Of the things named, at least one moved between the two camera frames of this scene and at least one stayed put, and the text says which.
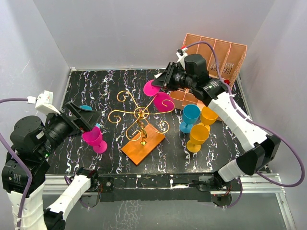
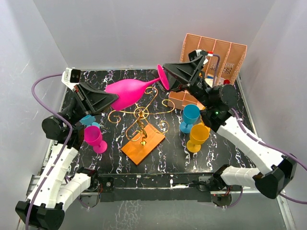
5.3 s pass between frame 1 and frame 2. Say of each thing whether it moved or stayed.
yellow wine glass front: moved
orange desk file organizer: stayed
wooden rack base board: stayed
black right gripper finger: moved
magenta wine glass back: moved
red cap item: stayed
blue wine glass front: stayed
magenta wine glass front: stayed
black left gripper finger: moved
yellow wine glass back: stayed
